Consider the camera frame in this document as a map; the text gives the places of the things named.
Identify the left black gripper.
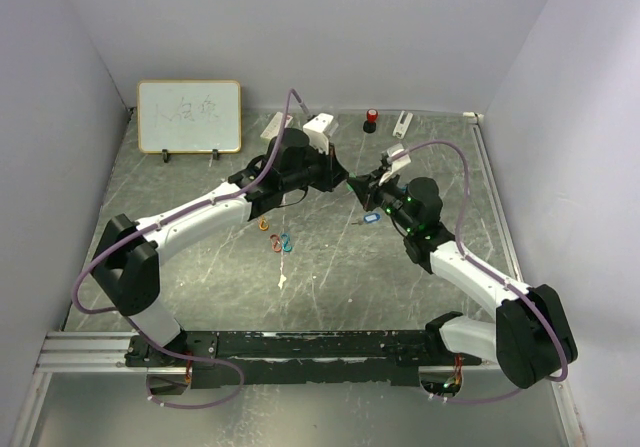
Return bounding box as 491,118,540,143
282,139,350,193

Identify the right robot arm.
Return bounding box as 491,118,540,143
347,173,578,389

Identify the right side aluminium rail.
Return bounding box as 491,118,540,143
463,112,525,287

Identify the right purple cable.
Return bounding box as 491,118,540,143
389,140,571,404

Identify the teal carabiner clip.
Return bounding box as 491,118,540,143
280,233,292,252

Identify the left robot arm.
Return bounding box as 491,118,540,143
90,127,348,366

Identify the blue white key tag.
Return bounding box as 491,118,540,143
351,212,381,225

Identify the white red cardboard box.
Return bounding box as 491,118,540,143
260,112,293,141

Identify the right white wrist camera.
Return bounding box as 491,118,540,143
378,143,411,186

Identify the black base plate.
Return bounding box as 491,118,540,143
124,329,484,391

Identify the red black stamp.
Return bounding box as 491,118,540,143
363,109,379,134

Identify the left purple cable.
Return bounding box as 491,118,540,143
73,88,309,409

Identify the aluminium rail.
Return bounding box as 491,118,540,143
35,329,565,374
463,112,525,287

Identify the red carabiner clip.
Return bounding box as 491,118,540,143
269,234,282,253

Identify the white rectangular device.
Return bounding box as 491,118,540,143
392,110,413,139

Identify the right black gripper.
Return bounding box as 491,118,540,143
348,167,417,233

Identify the purple cable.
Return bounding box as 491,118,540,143
389,140,571,404
73,88,309,409

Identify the white whiteboard wooden frame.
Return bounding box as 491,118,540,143
136,79,242,155

